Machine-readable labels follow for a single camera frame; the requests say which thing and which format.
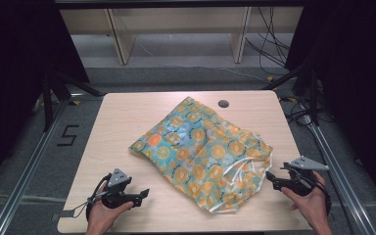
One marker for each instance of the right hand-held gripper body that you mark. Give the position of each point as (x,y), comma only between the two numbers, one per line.
(306,164)

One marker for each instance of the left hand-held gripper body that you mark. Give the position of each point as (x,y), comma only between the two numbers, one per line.
(119,178)

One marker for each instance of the teal orange-print plastic bag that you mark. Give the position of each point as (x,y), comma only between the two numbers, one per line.
(196,150)

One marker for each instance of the person's right hand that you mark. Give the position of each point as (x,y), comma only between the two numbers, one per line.
(313,205)

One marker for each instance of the person's left hand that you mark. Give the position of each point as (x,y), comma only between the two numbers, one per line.
(99,215)

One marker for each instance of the black tape strip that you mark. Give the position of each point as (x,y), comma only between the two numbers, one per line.
(63,214)

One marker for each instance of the black metal stand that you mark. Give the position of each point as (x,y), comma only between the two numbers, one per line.
(48,101)
(313,98)

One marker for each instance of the round grey table grommet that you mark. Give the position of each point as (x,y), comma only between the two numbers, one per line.
(223,103)

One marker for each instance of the dark curtain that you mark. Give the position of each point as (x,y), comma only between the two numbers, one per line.
(359,81)
(13,81)

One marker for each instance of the light wooden shelf unit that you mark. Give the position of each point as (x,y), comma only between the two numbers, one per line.
(124,42)

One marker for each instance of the aluminium rail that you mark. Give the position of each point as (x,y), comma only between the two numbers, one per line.
(29,169)
(339,176)

